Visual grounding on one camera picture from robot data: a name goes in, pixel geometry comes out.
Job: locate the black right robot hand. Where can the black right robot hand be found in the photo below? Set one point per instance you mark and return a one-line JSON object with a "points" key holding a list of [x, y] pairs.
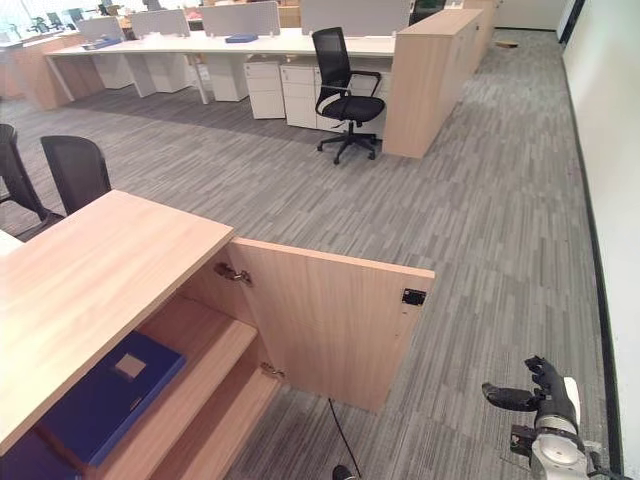
{"points": [[549, 392]]}

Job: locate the blue file folder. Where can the blue file folder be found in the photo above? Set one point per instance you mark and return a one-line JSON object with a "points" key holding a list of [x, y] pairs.
{"points": [[112, 395]]}

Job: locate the wooden cabinet door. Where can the wooden cabinet door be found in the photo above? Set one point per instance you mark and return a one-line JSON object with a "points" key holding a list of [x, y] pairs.
{"points": [[330, 320]]}

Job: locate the long wooden storage cabinet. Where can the long wooden storage cabinet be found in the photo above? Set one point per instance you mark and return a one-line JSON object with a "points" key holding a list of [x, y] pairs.
{"points": [[435, 75]]}

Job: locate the black mesh office chair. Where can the black mesh office chair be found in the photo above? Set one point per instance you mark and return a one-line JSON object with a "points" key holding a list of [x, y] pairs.
{"points": [[345, 95]]}

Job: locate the wooden office cabinet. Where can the wooden office cabinet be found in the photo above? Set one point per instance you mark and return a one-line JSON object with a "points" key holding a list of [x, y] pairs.
{"points": [[100, 320]]}

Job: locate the blue folder on desk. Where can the blue folder on desk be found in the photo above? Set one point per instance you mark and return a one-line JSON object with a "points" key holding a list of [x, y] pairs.
{"points": [[241, 37]]}

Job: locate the long white office desk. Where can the long white office desk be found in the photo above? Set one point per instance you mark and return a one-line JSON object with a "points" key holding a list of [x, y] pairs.
{"points": [[225, 47]]}

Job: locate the dark blue folder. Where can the dark blue folder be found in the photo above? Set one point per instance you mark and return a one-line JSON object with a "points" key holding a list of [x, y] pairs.
{"points": [[30, 462]]}

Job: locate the black door lock plate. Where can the black door lock plate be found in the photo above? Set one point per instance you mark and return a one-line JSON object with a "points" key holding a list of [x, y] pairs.
{"points": [[414, 297]]}

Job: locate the black robot foot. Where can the black robot foot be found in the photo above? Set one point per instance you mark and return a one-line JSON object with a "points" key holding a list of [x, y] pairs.
{"points": [[342, 472]]}

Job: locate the metal door hinge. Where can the metal door hinge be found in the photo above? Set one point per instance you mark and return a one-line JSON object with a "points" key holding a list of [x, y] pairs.
{"points": [[271, 370], [232, 273]]}

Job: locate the brown cardboard piece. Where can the brown cardboard piece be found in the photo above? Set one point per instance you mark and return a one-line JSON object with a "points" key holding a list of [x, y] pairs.
{"points": [[506, 44]]}

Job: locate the grey desk divider panel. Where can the grey desk divider panel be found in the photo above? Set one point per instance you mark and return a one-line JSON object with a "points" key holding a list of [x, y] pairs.
{"points": [[159, 22], [348, 15], [240, 17], [99, 30]]}

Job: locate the black plastic chair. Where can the black plastic chair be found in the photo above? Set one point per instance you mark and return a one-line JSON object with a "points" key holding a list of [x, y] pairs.
{"points": [[75, 172], [17, 185]]}

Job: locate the blue flat item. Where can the blue flat item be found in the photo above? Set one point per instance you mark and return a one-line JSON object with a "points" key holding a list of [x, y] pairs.
{"points": [[100, 44]]}

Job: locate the wooden side desk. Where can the wooden side desk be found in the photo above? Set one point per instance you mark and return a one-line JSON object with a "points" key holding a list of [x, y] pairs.
{"points": [[35, 65]]}

